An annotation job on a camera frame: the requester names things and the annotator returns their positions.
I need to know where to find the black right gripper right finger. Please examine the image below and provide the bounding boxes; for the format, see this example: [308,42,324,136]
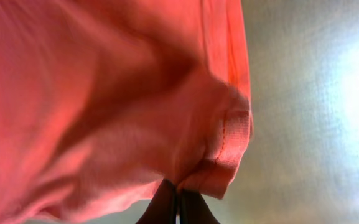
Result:
[179,190,220,224]

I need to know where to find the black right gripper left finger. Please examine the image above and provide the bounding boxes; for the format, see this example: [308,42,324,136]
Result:
[136,179,177,224]

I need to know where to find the orange red t-shirt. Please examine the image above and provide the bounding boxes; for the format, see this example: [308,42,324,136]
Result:
[0,0,252,223]

